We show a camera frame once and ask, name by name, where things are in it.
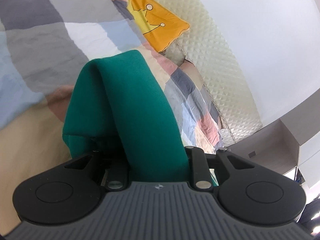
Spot patchwork pillow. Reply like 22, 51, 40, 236
179, 61, 203, 90

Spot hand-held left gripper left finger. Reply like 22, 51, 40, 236
64, 150, 130, 191

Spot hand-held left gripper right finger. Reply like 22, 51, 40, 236
184, 145, 253, 191

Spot cream quilted headboard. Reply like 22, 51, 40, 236
132, 0, 263, 148

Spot patchwork duvet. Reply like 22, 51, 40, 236
0, 0, 225, 232

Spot green zip hoodie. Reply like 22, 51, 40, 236
62, 50, 220, 188

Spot blue clothes on shelf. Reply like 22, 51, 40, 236
295, 169, 310, 188

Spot yellow crown pillow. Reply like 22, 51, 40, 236
124, 0, 191, 53

